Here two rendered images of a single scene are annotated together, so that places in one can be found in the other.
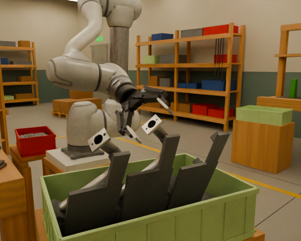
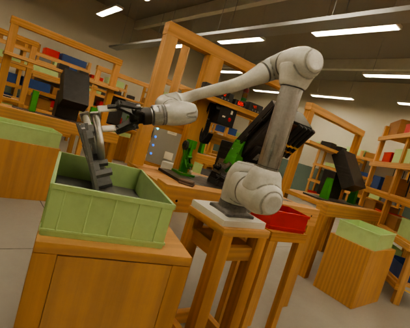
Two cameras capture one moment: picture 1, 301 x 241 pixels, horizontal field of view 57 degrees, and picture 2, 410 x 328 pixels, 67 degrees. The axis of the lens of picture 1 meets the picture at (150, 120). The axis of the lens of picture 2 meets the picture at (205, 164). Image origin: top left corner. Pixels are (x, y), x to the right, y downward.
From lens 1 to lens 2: 1.80 m
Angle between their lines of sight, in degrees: 91
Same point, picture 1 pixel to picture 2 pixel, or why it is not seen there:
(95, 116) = (235, 174)
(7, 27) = not seen: outside the picture
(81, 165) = (200, 205)
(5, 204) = not seen: hidden behind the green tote
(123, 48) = (276, 109)
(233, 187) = (82, 199)
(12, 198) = not seen: hidden behind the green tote
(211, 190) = (114, 222)
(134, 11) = (295, 64)
